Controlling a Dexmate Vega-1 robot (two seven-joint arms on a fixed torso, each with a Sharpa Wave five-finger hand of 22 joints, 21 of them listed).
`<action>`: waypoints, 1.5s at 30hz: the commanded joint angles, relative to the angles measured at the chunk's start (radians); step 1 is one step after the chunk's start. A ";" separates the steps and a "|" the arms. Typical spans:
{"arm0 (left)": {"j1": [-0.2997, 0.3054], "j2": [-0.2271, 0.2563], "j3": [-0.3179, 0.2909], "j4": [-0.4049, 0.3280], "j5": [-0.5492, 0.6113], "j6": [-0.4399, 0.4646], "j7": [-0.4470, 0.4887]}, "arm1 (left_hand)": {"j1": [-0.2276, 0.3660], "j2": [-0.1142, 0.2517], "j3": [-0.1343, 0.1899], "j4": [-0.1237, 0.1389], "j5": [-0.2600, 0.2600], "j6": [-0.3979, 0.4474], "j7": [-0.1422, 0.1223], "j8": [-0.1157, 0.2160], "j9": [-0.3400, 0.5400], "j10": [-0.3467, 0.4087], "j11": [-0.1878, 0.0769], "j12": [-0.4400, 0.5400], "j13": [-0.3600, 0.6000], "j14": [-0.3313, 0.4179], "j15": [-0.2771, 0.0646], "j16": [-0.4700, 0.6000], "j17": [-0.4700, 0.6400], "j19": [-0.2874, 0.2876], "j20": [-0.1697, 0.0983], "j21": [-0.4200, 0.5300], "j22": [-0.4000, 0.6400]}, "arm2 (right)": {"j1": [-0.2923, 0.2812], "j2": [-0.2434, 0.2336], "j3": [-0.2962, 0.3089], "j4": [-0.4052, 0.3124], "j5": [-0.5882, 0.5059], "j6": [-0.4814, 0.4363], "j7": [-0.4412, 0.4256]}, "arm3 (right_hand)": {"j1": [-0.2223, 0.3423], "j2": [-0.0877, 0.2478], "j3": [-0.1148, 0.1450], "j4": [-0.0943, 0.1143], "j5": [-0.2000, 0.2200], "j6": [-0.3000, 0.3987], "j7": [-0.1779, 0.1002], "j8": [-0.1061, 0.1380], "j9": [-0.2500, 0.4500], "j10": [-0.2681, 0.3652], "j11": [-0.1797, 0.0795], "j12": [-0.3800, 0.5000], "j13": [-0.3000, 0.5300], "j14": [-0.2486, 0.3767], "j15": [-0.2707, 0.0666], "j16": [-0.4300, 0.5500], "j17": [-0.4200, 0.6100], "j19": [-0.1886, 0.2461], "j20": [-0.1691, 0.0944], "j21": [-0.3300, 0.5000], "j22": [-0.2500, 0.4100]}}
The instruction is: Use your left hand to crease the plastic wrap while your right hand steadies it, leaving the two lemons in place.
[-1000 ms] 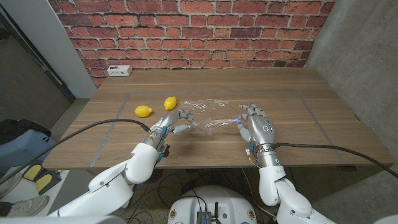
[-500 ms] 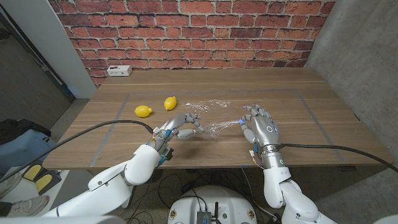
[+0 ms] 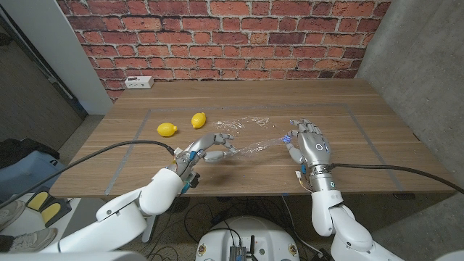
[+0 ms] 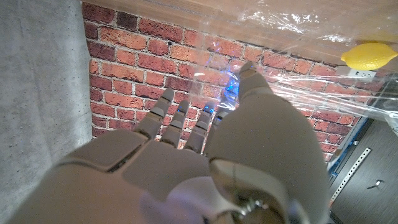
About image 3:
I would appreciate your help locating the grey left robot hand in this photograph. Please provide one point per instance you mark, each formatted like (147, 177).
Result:
(206, 145)

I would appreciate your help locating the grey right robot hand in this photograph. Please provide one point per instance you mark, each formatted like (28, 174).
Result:
(313, 146)

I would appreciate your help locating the clear plastic wrap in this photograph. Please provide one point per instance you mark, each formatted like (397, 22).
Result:
(253, 146)

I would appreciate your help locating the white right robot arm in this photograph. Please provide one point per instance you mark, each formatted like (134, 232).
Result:
(326, 214)

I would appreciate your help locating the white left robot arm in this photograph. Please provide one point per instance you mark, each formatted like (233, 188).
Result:
(119, 217)

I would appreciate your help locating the yellow lemon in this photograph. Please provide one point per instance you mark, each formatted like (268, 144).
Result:
(198, 120)
(166, 129)

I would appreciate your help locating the white power strip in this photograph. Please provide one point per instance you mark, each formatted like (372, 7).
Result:
(139, 82)

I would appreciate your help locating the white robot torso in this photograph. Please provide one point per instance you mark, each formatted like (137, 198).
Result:
(268, 235)

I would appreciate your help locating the red brick print backdrop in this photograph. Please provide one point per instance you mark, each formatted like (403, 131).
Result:
(224, 43)

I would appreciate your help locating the white table leg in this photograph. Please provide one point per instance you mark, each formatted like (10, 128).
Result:
(148, 232)

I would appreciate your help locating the grey electronics box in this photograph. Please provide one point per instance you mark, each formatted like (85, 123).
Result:
(237, 253)

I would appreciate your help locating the yellow black foot pedal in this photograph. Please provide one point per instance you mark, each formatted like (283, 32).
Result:
(50, 212)

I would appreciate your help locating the white pillar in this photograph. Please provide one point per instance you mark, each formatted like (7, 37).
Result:
(61, 54)

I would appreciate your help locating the dark door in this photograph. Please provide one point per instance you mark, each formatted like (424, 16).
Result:
(32, 94)

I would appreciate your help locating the white sneaker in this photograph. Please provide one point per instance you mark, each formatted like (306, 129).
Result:
(32, 239)
(9, 212)

